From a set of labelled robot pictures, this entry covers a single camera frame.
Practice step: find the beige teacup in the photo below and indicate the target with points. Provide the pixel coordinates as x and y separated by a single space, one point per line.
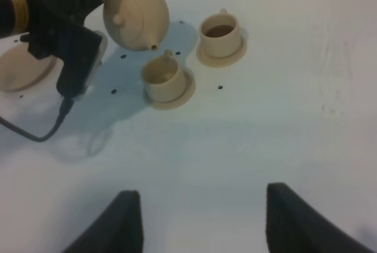
163 78
220 35

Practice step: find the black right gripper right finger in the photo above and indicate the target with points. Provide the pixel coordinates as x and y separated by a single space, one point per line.
292 225

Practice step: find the beige near cup saucer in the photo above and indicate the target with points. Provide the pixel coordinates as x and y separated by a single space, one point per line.
172 93

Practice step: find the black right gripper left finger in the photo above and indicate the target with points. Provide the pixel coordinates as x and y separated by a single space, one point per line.
118 229

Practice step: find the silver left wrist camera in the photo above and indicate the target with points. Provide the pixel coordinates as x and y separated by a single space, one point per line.
79 61

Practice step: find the beige far cup saucer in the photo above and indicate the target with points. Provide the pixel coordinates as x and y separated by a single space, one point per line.
221 62

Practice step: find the beige far teacup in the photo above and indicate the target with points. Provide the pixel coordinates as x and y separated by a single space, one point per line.
220 35

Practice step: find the beige teapot saucer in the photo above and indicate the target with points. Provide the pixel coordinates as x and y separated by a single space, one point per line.
21 70

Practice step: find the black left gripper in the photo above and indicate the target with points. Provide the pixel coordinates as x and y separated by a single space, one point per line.
58 28

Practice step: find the beige cup saucer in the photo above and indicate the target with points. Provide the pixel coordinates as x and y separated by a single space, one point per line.
221 62
172 93

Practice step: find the beige clay teapot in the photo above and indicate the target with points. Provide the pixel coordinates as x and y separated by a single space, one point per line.
137 25

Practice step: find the beige near teacup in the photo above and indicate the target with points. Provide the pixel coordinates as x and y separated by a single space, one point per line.
163 78

